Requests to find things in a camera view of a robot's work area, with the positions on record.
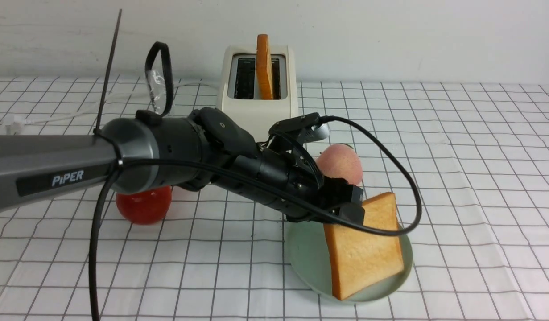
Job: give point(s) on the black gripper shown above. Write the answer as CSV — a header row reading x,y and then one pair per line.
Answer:
x,y
341,201

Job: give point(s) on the toast slice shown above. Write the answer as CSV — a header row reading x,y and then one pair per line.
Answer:
x,y
359,259
264,67

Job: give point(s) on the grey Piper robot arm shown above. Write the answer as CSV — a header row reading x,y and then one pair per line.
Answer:
x,y
149,152

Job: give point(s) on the pink peach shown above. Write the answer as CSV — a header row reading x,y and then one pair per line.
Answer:
x,y
340,160

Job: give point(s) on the light green plate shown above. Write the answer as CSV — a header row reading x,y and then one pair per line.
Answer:
x,y
308,254

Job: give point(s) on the white checkered tablecloth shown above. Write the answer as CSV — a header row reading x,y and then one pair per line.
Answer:
x,y
479,153

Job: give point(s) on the white toaster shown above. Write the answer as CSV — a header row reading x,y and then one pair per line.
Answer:
x,y
239,91

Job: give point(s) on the red apple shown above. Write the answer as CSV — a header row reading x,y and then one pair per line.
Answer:
x,y
147,207

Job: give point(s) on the black zip tie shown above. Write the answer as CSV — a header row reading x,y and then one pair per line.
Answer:
x,y
97,130

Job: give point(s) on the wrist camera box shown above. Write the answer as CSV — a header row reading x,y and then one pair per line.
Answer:
x,y
304,129

